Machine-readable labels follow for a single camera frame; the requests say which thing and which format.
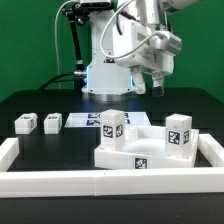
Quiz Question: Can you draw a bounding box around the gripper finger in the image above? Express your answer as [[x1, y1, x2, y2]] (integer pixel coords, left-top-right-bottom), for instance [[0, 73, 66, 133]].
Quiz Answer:
[[131, 66, 146, 95], [152, 74, 164, 97]]

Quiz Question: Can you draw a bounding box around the black cable bundle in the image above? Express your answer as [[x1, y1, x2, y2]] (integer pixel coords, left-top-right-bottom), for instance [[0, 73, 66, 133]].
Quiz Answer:
[[38, 6, 88, 91]]

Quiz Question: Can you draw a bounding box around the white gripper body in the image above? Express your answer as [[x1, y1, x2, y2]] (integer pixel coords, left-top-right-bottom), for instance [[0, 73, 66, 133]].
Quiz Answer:
[[113, 16, 175, 76]]

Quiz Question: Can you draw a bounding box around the white square table top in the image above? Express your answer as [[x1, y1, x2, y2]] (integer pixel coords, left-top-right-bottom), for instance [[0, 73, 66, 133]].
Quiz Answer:
[[94, 125, 199, 169]]

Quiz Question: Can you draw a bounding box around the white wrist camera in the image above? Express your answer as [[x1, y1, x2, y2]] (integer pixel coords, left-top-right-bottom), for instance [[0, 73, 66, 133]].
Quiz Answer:
[[150, 31, 182, 55]]

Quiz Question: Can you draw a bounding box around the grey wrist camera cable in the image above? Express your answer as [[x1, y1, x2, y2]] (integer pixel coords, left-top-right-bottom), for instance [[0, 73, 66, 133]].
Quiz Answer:
[[99, 0, 168, 61]]

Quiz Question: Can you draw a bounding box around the white U-shaped fence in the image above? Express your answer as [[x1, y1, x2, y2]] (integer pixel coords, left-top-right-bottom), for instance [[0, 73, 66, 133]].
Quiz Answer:
[[0, 138, 224, 198]]

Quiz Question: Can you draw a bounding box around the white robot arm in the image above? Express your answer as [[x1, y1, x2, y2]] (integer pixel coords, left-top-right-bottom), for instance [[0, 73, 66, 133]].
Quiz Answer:
[[59, 0, 199, 101]]

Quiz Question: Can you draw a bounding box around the white marker sheet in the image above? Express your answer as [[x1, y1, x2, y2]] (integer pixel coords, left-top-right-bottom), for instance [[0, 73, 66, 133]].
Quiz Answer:
[[65, 112, 150, 128]]

